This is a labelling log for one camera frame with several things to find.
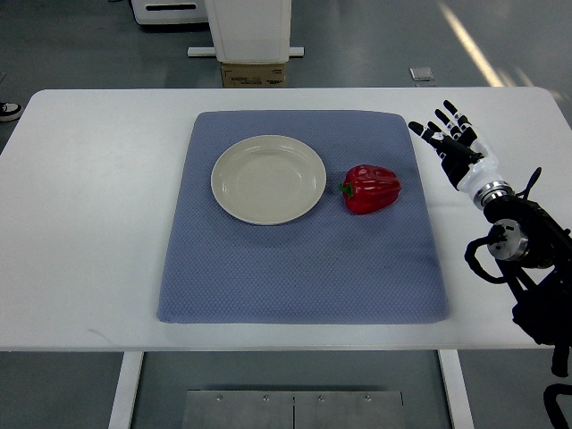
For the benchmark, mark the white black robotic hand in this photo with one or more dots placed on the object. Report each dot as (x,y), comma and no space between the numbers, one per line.
(467,160)

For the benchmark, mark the red bell pepper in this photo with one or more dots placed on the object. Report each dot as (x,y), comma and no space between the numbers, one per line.
(369,188)

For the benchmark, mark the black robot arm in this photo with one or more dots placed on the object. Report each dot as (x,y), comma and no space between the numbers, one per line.
(531,253)

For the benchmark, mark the grey floor outlet plate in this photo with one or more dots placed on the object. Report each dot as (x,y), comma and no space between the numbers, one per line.
(421,74)

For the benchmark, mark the cream round plate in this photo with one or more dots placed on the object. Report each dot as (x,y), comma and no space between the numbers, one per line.
(268,179)

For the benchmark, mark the blue textured mat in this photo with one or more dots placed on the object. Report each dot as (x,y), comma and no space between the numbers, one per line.
(327,267)

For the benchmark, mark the white right table leg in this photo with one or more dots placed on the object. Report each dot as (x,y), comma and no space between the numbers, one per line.
(455,390)

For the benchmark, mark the white table leg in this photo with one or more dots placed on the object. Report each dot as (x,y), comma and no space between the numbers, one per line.
(126,390)
(455,390)

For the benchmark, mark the cardboard box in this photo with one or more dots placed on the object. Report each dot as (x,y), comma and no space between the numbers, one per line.
(253,75)

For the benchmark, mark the white machine with slot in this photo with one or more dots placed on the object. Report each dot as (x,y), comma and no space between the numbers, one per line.
(158,12)

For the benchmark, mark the white left table leg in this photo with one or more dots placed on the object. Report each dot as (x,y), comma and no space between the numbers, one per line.
(126,390)

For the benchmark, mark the black white sneaker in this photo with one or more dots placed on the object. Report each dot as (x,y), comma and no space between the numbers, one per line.
(10,111)

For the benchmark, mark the white pedestal column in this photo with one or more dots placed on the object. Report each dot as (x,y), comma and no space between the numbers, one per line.
(249,31)

